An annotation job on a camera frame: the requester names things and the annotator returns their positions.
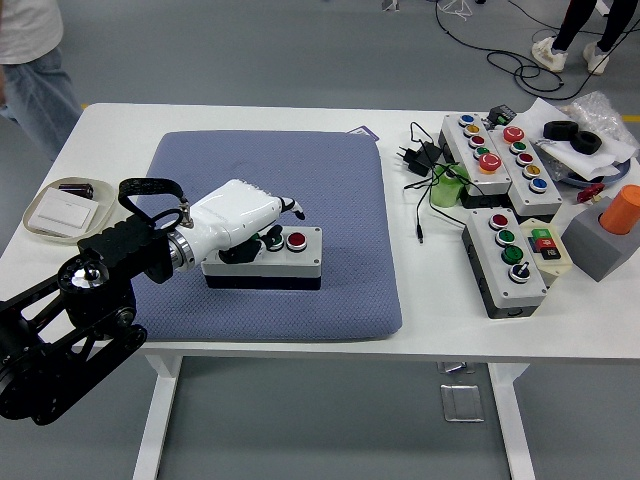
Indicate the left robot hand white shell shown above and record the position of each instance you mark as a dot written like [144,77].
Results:
[230,212]

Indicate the four-button box black base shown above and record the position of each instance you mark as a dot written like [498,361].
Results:
[300,267]

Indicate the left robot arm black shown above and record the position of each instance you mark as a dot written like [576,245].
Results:
[75,300]

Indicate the five-button box red mushroom button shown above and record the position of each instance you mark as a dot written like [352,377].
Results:
[455,131]
[542,200]

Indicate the four-button box grey base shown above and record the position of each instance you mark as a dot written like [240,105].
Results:
[520,295]

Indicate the blue-grey padded mat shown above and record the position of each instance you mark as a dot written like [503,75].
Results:
[325,200]

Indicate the cream shallow tray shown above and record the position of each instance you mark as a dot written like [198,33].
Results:
[107,200]

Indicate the dark brown battery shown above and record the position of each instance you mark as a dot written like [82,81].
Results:
[77,190]

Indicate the purple and white card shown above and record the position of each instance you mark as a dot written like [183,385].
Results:
[365,131]

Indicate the black power adapter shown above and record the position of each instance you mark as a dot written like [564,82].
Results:
[422,155]

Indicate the green plastic bottle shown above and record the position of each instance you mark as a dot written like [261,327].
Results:
[445,192]

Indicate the white table leg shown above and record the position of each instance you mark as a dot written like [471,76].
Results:
[515,425]
[155,425]

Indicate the small metal floor plate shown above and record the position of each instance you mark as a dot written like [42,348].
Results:
[455,367]

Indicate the black and green terminal block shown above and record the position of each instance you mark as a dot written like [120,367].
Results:
[501,115]

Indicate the metal floor socket plate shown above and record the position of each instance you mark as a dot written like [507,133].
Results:
[462,402]

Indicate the red knob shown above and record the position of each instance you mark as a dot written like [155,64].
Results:
[587,194]

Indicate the white paper sheet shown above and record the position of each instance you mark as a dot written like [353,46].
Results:
[590,162]

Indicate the grey block holder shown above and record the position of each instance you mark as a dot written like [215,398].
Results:
[595,250]

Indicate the clear bubble wrap bag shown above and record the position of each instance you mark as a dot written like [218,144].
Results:
[600,112]

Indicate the blue-rimmed round plate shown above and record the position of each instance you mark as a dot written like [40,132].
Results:
[620,175]

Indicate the orange cylinder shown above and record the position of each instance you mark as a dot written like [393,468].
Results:
[622,210]

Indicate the person with white shoes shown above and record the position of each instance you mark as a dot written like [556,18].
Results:
[575,20]

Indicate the white wall switch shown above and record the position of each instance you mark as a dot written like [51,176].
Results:
[60,212]

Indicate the cream three-key switch box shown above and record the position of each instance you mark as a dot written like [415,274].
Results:
[547,247]

